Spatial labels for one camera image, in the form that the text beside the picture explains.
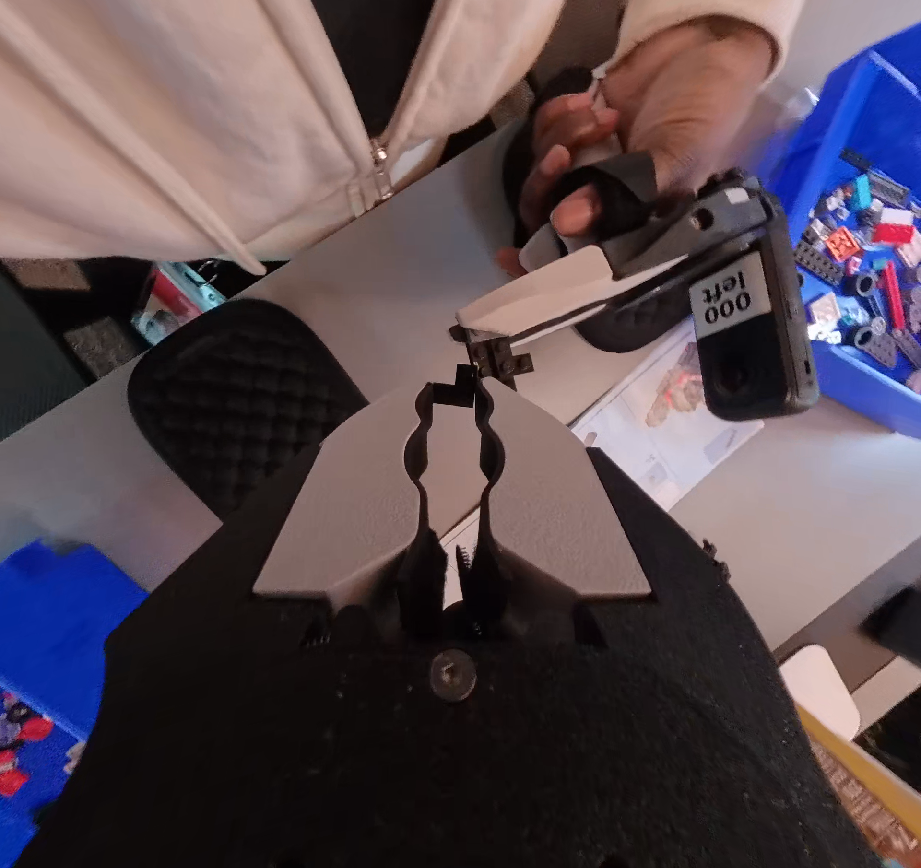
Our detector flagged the black lego corner plate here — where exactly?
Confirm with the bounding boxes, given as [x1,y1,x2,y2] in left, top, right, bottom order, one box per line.
[430,366,481,409]

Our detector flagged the black padded wrist rest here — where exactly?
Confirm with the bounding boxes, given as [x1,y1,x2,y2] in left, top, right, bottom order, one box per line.
[127,298,369,521]

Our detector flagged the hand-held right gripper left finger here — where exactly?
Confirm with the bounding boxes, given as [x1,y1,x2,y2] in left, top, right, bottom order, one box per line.
[252,382,434,619]

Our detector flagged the white stand base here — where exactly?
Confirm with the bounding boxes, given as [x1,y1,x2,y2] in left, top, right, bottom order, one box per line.
[779,644,862,744]

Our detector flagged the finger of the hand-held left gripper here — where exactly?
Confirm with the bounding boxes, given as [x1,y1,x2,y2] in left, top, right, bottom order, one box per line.
[504,255,693,347]
[455,244,617,334]

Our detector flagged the pile of lego bricks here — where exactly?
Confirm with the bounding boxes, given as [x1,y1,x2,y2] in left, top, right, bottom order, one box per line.
[793,149,921,396]

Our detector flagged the black cube charger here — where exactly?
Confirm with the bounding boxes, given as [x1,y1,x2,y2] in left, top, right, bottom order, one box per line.
[858,586,921,669]

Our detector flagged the blue cloth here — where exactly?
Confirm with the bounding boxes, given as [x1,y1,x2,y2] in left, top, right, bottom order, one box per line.
[0,539,150,842]

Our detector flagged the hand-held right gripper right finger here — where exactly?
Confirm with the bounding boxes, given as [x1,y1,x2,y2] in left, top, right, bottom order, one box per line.
[475,377,656,604]

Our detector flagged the red object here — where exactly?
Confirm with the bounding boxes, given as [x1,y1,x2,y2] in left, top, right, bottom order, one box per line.
[131,260,229,345]

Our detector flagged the person's left hand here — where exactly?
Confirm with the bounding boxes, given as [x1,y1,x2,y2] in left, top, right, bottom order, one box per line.
[496,19,776,281]

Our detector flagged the blue plastic bin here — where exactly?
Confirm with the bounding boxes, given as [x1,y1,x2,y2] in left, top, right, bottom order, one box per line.
[754,23,921,442]

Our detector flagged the open lego instruction booklet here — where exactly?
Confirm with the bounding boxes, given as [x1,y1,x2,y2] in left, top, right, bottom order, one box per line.
[440,317,765,610]

